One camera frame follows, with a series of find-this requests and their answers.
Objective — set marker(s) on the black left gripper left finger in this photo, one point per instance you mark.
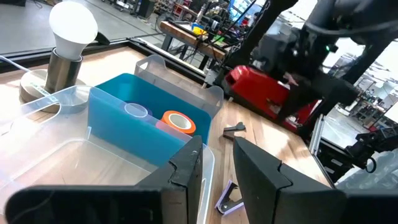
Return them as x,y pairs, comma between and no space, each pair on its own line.
174,186

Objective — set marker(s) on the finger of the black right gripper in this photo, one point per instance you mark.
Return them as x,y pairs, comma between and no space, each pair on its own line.
334,96
297,99

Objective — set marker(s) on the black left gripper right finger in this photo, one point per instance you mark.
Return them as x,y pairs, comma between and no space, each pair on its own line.
273,193

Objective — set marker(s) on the orange tape roll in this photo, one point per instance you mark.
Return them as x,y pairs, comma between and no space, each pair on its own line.
186,126

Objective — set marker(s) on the black staple remover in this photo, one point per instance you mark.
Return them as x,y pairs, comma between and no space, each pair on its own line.
234,128

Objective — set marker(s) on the purple tape roll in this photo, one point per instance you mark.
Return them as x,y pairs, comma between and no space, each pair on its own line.
136,110

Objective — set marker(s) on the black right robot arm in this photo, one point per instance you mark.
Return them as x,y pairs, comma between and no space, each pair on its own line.
357,21

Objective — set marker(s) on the lilac staple remover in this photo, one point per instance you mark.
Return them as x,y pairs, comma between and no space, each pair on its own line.
228,205

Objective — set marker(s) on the teal plastic bin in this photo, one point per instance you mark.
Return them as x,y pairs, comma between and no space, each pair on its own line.
130,137

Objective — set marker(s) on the smoky grey plastic bin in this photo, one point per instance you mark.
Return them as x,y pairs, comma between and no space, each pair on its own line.
186,93

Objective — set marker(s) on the cluttered wooden workbench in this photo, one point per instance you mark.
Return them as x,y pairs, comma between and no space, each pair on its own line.
192,40

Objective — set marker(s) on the clear plastic bin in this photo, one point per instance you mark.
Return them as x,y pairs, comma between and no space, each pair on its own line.
62,155

